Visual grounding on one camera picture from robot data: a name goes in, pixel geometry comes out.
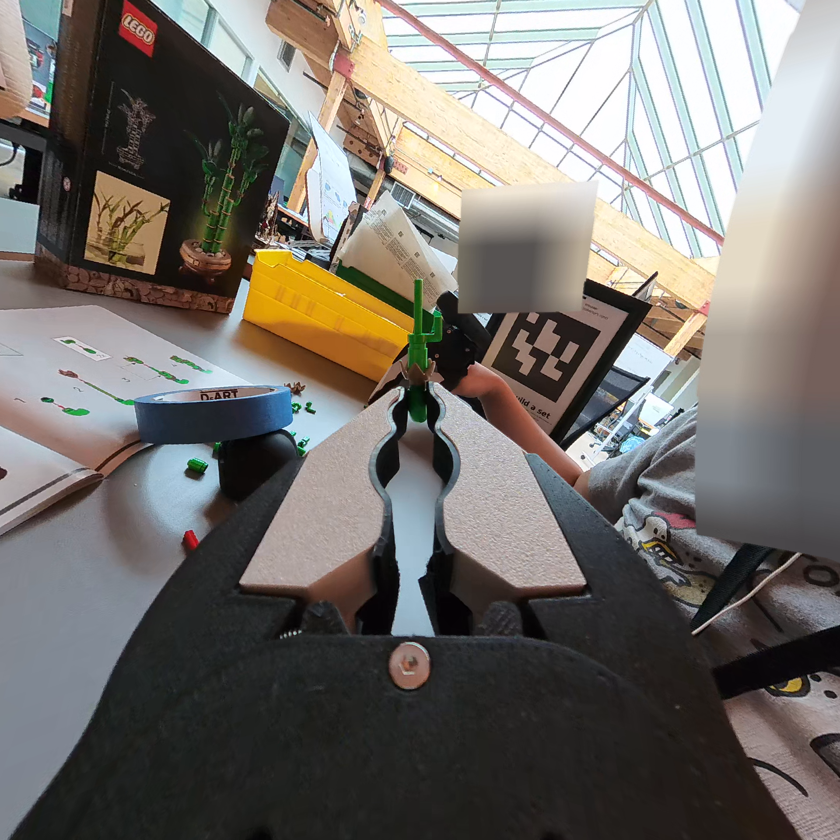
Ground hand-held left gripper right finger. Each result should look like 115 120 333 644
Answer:
425 382 588 627

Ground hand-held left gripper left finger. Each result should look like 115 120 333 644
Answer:
238 386 408 634

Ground green lego bamboo stalk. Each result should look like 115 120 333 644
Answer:
400 279 446 424

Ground person's right forearm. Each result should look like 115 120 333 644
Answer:
459 363 586 487

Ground lego instruction booklet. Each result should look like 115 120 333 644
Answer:
0 305 253 536

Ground black lego set box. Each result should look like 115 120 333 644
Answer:
34 0 291 315

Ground black rounded object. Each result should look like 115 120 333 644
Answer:
217 430 299 503

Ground green plastic bin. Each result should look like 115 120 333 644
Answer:
335 259 421 316

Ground yellow plastic bin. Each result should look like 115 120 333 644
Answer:
243 248 414 382

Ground white paper sheets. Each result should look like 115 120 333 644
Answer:
340 190 460 309

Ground blue masking tape roll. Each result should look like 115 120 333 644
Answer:
133 385 293 445

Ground white flip chart board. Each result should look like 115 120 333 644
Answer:
303 112 361 249

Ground red ceiling pipe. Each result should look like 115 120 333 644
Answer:
381 0 726 247

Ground black harness strap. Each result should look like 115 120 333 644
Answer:
712 632 840 700
689 543 777 632

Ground white cord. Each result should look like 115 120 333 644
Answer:
691 551 803 636

